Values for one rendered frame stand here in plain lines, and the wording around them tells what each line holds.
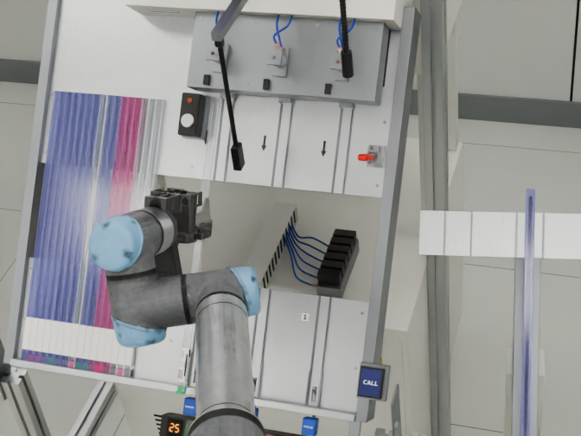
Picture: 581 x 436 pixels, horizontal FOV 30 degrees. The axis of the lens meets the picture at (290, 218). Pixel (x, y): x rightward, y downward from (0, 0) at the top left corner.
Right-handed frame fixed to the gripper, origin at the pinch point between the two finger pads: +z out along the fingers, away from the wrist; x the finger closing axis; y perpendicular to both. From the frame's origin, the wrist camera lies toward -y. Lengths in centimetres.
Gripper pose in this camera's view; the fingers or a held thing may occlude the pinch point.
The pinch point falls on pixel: (200, 224)
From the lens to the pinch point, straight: 188.2
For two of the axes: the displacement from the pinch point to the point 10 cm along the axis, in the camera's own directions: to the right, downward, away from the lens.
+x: -9.5, -1.0, 2.8
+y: 0.6, -9.8, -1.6
